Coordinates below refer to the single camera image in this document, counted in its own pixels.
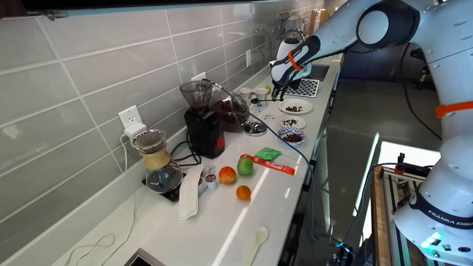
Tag red-orange round fruit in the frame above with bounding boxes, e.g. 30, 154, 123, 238
217, 166, 238, 187

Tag patterned paper cup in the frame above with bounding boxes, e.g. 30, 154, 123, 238
253, 88, 272, 108
238, 86, 257, 110

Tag long orange-red packet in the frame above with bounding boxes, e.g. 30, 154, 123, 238
240, 153, 297, 178

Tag black grinder cord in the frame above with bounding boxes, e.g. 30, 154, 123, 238
169, 139, 203, 167

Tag small orange fruit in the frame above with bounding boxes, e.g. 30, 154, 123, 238
235, 184, 253, 203

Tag blue patterned bowl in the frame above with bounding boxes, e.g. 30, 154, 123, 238
277, 128, 308, 148

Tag orange arm strap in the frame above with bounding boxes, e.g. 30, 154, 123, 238
287, 49, 305, 74
435, 101, 473, 120

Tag black coffee scale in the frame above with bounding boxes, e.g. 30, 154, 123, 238
142, 172, 189, 204

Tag white plug adapter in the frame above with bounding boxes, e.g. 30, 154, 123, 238
121, 123, 148, 144

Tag dark upper cabinet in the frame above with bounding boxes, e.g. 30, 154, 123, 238
0, 0, 285, 20

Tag black dotted drying mat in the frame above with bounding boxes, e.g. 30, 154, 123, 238
285, 77, 322, 99

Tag small white plate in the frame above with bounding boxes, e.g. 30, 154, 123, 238
278, 116, 309, 132

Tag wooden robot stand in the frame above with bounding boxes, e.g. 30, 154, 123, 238
371, 164, 430, 266

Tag glass jar of coffee beans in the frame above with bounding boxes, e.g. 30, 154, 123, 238
211, 91, 251, 133

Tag black camera on stand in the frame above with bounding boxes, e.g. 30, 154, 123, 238
410, 46, 432, 89

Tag white power cable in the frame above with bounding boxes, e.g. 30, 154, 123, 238
64, 133, 145, 266

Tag dark kitchen sink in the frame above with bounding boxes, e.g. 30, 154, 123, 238
309, 64, 331, 83

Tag white plastic spoon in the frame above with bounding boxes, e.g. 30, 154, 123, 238
247, 227, 271, 266

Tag thin black power cable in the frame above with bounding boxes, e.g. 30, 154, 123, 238
216, 83, 313, 167

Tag large white plate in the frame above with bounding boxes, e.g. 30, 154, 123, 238
278, 98, 315, 117

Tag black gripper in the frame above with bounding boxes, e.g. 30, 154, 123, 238
271, 67, 297, 102

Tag small white red-labelled container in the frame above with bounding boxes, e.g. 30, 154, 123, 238
203, 167, 219, 193

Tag green apple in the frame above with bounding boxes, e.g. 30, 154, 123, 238
237, 156, 256, 178

